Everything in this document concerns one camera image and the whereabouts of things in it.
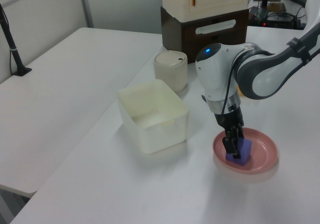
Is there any purple cube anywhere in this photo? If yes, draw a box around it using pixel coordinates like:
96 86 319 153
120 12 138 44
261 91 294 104
225 137 253 167

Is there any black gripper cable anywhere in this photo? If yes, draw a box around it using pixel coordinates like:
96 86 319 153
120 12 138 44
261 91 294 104
219 46 251 124

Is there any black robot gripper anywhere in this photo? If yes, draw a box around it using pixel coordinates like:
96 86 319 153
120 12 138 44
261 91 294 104
214 107 245 159

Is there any black electronics box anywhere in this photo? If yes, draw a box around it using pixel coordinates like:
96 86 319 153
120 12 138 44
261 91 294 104
265 13 295 29

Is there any small beige trash can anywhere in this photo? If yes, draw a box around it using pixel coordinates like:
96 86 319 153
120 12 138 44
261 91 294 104
152 50 189 93

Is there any pink plate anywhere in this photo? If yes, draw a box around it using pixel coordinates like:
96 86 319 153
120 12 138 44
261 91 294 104
212 127 280 183

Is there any dark brown drawer box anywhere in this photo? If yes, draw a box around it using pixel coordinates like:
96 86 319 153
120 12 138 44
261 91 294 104
160 6 249 65

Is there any cream plastic storage box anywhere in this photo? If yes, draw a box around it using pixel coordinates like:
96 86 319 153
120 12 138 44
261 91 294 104
115 79 190 155

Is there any black pole with clamp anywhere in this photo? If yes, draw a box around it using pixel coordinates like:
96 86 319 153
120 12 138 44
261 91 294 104
0 2 33 77

